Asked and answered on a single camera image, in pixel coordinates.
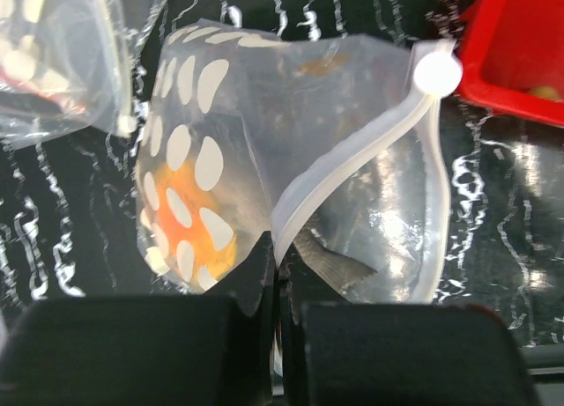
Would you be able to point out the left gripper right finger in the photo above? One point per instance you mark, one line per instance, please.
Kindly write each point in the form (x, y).
(338, 353)

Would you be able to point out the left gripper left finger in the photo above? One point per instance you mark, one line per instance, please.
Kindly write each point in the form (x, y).
(207, 349)

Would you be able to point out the polka dot zip bag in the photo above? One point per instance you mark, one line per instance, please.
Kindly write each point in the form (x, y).
(275, 127)

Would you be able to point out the red zipper clear bag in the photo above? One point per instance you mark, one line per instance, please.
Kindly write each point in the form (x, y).
(65, 66)

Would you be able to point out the small brown ball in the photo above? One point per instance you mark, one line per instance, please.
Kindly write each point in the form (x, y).
(545, 92)

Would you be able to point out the red plastic tray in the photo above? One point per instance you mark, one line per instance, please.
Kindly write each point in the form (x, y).
(510, 47)

